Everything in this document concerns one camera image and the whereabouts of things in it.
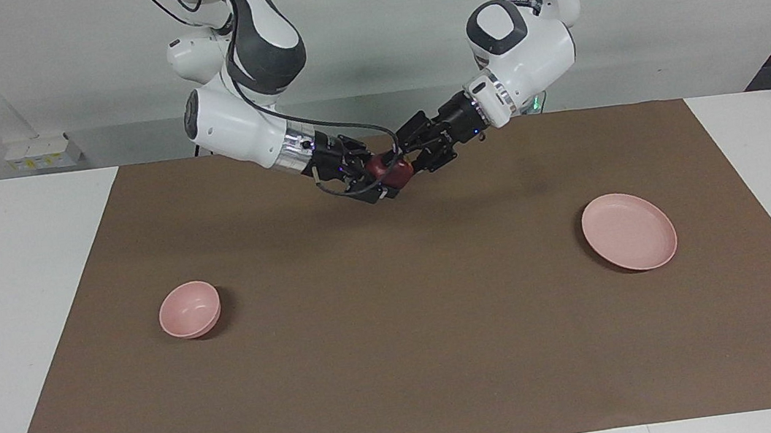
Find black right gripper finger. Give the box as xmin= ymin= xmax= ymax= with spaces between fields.
xmin=339 ymin=132 xmax=375 ymax=171
xmin=352 ymin=175 xmax=403 ymax=207

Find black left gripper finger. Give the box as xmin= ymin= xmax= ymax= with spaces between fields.
xmin=392 ymin=112 xmax=433 ymax=156
xmin=413 ymin=143 xmax=460 ymax=175

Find red apple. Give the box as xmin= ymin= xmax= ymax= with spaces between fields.
xmin=365 ymin=150 xmax=418 ymax=192

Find pink plate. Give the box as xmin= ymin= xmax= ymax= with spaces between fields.
xmin=578 ymin=186 xmax=681 ymax=278

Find pink bowl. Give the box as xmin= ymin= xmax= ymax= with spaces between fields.
xmin=155 ymin=278 xmax=226 ymax=343

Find brown table mat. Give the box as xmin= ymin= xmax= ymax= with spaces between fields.
xmin=0 ymin=85 xmax=771 ymax=433

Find white power strip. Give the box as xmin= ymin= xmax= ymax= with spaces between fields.
xmin=2 ymin=130 xmax=85 ymax=174

